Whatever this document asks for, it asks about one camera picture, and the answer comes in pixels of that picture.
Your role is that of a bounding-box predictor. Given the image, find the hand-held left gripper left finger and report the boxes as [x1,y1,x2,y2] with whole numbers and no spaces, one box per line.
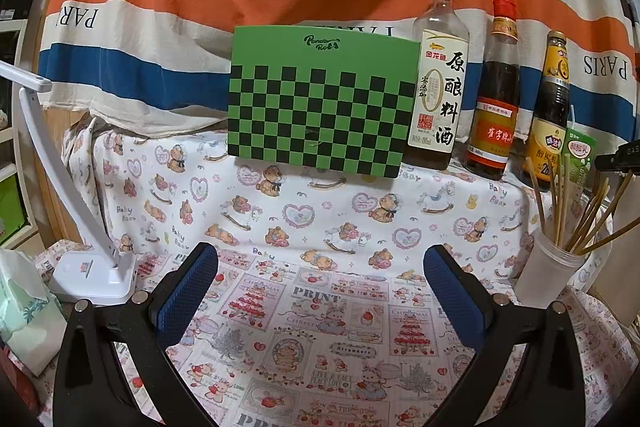
[52,242,220,427]

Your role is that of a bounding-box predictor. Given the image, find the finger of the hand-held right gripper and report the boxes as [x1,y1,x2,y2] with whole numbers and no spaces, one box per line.
[594,141,640,172]

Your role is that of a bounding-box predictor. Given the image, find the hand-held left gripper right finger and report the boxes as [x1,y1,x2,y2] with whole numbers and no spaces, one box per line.
[422,244,588,427]

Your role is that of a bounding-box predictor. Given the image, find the group of bamboo chopsticks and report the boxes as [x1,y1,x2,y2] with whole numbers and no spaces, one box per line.
[524,156,640,258]

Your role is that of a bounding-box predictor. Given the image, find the translucent plastic cup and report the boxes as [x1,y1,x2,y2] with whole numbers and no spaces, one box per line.
[514,227,588,310]

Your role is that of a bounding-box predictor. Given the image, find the green drink carton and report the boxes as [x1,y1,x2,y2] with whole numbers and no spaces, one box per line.
[562,127,599,208]

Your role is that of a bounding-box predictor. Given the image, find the yellow label dark sauce bottle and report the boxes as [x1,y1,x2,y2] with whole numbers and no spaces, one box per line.
[520,30,573,192]

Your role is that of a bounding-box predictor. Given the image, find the white desk lamp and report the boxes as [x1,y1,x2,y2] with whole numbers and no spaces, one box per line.
[0,59,138,307]

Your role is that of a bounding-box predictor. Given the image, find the pink picture print tablecloth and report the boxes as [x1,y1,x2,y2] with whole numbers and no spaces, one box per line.
[40,247,640,427]

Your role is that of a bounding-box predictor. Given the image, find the red cap dark sauce bottle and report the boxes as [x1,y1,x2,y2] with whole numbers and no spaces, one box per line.
[462,0,521,182]

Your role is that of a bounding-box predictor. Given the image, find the bear print cloth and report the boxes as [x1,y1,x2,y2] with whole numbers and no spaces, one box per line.
[62,117,616,280]

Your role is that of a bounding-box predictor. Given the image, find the pale green tissue pack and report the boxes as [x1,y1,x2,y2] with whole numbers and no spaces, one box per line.
[0,249,63,378]

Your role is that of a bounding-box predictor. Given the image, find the clear cooking wine bottle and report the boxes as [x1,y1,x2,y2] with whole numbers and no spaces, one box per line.
[404,0,471,172]

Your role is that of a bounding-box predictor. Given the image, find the green storage box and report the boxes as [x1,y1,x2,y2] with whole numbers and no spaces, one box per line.
[0,187,26,248]

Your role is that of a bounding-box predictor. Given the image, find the green checkered box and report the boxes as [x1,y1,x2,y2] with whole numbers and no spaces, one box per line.
[227,26,421,180]

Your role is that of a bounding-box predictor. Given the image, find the cluttered storage shelf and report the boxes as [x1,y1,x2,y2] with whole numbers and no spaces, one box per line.
[0,0,46,248]

